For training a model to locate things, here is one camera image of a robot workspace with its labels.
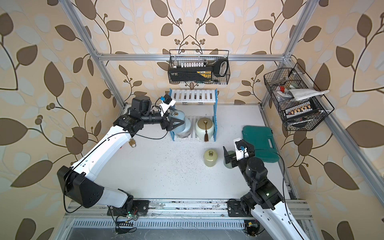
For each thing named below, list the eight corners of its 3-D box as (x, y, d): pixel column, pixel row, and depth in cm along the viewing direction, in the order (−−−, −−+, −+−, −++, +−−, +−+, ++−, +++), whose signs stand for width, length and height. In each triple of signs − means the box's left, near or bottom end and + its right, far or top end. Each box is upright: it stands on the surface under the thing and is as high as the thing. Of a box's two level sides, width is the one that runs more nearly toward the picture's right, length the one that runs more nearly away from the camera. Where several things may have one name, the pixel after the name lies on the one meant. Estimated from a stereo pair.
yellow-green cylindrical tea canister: (203, 167, 90) (204, 161, 83) (203, 155, 94) (204, 149, 88) (216, 167, 90) (218, 161, 83) (215, 155, 94) (217, 149, 88)
